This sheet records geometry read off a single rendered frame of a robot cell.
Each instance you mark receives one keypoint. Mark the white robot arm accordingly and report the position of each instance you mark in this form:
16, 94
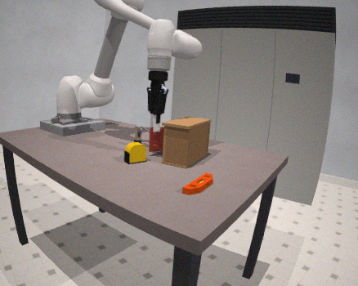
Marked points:
163, 41

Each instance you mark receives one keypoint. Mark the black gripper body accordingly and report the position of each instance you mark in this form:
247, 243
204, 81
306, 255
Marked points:
159, 77

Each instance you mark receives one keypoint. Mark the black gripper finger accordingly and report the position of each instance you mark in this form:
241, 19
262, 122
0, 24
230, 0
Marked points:
151, 102
161, 99

